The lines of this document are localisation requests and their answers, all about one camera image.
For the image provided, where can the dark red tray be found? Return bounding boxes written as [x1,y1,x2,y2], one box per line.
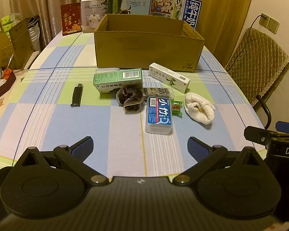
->
[0,71,17,99]

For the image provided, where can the checked tablecloth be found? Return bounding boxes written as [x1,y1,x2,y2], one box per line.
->
[0,30,266,178]

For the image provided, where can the black lighter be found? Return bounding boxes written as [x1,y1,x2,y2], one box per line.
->
[70,83,84,107]

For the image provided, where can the blue label floss box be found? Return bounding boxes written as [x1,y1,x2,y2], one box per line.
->
[145,96,173,135]

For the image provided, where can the blue milk carton box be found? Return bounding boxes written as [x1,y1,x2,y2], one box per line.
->
[149,0,200,30]

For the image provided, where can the white ointment box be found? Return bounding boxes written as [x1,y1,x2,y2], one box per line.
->
[149,63,191,94]

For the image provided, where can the green tissue packs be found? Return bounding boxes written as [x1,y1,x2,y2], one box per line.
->
[1,13,17,33]

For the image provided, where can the white wipes packet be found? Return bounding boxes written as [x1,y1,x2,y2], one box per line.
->
[142,87,175,100]

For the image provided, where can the chair with quilted cover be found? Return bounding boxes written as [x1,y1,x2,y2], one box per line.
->
[224,28,289,128]

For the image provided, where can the tall brown cardboard box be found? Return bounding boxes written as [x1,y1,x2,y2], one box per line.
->
[9,19,35,69]

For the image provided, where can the wooden door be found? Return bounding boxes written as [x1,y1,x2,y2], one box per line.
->
[190,0,256,68]

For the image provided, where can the white humidifier box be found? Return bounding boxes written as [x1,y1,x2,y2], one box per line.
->
[81,0,109,33]

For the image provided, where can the clear plastic box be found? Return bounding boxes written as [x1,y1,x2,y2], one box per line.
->
[95,67,121,74]

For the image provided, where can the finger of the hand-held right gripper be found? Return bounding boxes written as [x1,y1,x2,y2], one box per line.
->
[244,126,276,145]
[276,121,289,133]

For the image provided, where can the green candy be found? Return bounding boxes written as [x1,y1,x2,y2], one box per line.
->
[171,100,184,117]

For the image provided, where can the white knitted cloth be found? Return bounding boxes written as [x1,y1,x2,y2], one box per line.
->
[184,92,216,125]

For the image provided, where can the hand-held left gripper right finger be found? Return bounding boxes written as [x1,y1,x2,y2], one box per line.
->
[172,137,266,186]

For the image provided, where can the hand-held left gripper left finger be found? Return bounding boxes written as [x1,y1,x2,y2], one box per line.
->
[13,136,109,186]

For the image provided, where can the red gift box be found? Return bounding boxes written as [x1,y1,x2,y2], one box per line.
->
[60,3,83,36]

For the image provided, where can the metal spoon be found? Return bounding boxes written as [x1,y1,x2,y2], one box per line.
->
[6,54,14,71]

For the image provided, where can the beige curtain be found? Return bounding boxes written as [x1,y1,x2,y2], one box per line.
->
[14,0,111,47]

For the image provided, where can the dark power cable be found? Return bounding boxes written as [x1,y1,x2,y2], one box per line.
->
[228,14,268,71]

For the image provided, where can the wall socket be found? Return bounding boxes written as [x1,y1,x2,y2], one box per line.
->
[259,13,270,27]
[268,18,280,34]

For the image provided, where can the small brown cardboard box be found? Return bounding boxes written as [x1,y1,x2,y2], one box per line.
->
[0,32,13,68]

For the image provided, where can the green toothpaste box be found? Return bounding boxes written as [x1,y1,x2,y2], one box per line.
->
[93,69,143,94]

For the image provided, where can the brown scrunchie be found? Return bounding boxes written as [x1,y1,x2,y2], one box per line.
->
[116,87,144,113]

